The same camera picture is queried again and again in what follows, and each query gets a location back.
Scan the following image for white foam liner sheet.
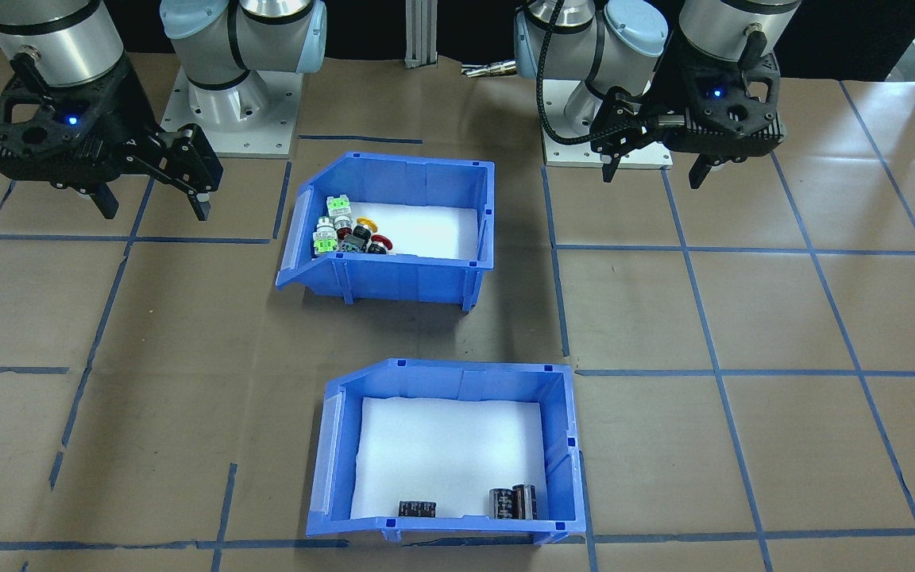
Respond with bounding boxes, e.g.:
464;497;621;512
350;396;550;521

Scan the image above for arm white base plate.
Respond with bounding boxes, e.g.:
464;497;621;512
160;66;306;159
543;75;674;169

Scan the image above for blue bin with buttons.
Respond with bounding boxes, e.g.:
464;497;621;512
275;151;496;312

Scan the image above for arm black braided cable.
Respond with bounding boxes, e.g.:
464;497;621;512
535;6;625;148

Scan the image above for blue bin with capacitors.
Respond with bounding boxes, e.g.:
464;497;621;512
305;359;588;546

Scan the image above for aluminium frame apex post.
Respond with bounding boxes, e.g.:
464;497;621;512
406;0;439;69

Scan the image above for pile of push-button switches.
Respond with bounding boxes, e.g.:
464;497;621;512
330;203;481;263

